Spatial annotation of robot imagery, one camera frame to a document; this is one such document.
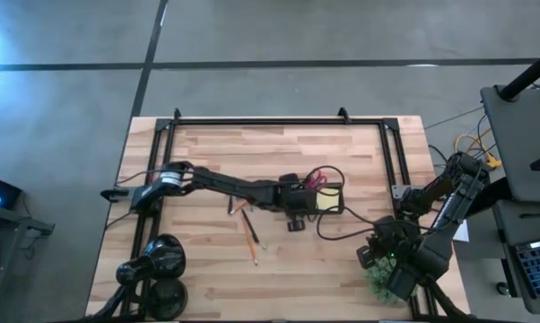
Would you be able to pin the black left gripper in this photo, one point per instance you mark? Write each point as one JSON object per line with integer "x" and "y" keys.
{"x": 297, "y": 195}

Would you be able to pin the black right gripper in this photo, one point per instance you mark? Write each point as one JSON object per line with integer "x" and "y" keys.
{"x": 398, "y": 240}

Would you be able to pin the yellow sticky note pad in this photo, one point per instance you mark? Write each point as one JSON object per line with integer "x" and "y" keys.
{"x": 328, "y": 199}

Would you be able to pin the black mesh desk organizer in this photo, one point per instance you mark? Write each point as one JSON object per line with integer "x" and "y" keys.
{"x": 330, "y": 212}

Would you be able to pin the black marker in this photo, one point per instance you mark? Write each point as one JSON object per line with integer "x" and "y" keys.
{"x": 253, "y": 229}

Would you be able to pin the thin black pen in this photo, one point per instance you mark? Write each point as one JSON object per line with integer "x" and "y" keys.
{"x": 230, "y": 206}

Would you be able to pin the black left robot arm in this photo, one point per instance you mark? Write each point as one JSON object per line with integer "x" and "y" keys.
{"x": 234, "y": 184}

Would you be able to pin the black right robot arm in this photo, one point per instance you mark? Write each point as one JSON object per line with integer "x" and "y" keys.
{"x": 445, "y": 242}

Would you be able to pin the green artificial plant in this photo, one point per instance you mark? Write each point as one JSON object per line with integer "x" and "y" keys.
{"x": 377, "y": 287}

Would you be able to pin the white paper sheet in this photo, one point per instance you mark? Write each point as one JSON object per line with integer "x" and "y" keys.
{"x": 462, "y": 233}

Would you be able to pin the black desk lamp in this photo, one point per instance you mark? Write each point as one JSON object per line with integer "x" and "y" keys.
{"x": 162, "y": 258}

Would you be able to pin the laptop keyboard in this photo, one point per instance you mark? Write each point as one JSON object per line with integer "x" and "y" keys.
{"x": 539, "y": 269}

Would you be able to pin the grey equipment cart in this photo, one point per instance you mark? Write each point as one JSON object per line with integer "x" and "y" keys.
{"x": 521, "y": 134}

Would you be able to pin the black pole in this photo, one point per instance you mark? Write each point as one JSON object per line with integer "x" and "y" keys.
{"x": 525, "y": 76}

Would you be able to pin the black metal stand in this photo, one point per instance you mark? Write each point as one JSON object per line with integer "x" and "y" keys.
{"x": 28, "y": 224}

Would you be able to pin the black box with blue light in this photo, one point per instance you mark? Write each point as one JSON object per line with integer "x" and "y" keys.
{"x": 5, "y": 190}

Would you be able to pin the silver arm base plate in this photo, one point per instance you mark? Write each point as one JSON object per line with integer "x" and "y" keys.
{"x": 400, "y": 191}

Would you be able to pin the black aluminium table frame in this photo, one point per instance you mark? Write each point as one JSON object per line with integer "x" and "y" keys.
{"x": 274, "y": 121}

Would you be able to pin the black frame clamp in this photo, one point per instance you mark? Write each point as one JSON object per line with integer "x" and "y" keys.
{"x": 343, "y": 115}
{"x": 177, "y": 114}

